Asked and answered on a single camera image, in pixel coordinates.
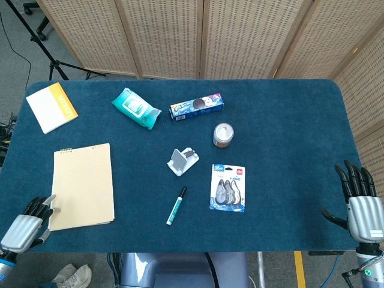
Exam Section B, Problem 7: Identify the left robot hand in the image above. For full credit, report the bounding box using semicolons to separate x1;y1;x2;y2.
0;194;61;254

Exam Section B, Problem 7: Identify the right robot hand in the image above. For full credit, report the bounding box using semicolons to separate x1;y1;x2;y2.
320;159;384;242

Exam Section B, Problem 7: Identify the cream spiral notebook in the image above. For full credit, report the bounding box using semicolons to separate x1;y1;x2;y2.
49;142;116;232

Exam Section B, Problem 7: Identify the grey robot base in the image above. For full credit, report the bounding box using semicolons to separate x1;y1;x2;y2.
119;251;251;288

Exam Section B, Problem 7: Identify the wicker screen panel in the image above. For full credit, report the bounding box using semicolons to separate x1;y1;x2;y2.
35;0;142;80
115;0;208;80
271;0;384;81
332;20;384;142
353;128;384;193
200;0;316;80

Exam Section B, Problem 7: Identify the white sneaker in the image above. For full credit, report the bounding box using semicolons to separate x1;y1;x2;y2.
51;263;93;288

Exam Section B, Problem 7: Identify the teal table cloth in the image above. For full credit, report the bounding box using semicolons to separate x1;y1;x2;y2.
0;78;362;254

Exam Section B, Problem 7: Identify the white table leg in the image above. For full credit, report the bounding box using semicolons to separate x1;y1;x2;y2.
257;251;267;288

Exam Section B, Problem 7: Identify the yellow and white paper pad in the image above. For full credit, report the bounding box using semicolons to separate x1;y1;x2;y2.
25;82;80;136

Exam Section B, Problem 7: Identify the correction tape blister pack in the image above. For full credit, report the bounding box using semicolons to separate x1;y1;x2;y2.
208;163;247;214

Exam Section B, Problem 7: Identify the green marker pen black cap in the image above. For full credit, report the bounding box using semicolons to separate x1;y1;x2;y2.
166;185;188;226

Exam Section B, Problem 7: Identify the clear snack jar white lid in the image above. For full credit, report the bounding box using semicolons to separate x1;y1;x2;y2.
212;122;235;149

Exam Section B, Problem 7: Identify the green wet wipes pack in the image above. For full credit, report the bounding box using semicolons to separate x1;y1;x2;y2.
110;87;163;131

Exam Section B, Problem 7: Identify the black tripod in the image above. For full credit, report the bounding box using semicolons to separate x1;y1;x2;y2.
5;0;107;82

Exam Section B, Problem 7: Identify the white folding phone stand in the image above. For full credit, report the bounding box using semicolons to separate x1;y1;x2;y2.
166;147;200;178

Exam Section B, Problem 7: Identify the blue cookie box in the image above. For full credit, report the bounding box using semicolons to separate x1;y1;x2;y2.
168;92;226;122

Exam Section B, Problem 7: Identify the black office chair base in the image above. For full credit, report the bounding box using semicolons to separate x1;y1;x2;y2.
23;0;50;41

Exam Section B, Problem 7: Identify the black cable bundle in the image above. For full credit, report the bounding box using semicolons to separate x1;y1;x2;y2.
0;112;16;167

